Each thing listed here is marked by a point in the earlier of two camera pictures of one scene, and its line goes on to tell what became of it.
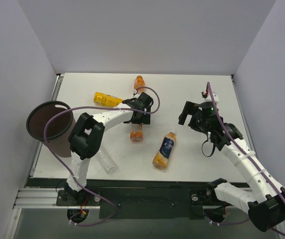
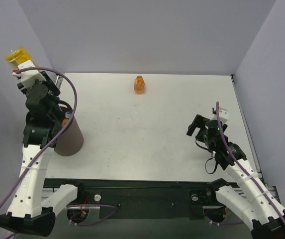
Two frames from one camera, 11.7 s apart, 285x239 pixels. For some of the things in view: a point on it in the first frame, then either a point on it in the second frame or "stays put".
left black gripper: x=140 y=116 → x=50 y=83
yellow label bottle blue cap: x=106 y=99 → x=17 y=56
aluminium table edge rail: x=244 y=115 stays put
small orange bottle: x=139 y=82 stays put
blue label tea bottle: x=160 y=160 → x=67 y=114
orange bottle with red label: x=136 y=133 → x=64 y=122
